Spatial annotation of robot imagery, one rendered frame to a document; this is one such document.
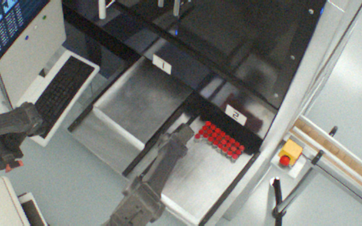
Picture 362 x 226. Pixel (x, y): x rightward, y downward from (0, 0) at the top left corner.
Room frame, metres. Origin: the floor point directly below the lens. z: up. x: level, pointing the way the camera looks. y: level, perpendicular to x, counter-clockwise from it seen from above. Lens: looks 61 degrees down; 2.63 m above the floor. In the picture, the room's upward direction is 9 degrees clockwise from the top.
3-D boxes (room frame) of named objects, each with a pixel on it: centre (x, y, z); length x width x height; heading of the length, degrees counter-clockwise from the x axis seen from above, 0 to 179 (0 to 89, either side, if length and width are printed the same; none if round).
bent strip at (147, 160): (0.76, 0.08, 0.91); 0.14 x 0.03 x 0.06; 150
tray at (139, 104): (1.00, 0.14, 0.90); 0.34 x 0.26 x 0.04; 151
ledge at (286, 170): (0.84, -0.46, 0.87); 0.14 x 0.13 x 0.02; 151
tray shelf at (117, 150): (0.85, 0.03, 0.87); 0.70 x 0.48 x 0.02; 61
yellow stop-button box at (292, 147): (0.81, -0.43, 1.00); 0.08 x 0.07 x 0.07; 151
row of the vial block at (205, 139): (0.83, -0.15, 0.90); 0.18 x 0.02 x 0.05; 60
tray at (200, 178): (0.73, -0.10, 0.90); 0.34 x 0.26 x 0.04; 150
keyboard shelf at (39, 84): (1.00, 0.58, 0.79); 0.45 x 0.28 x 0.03; 159
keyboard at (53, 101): (0.98, 0.53, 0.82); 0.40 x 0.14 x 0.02; 159
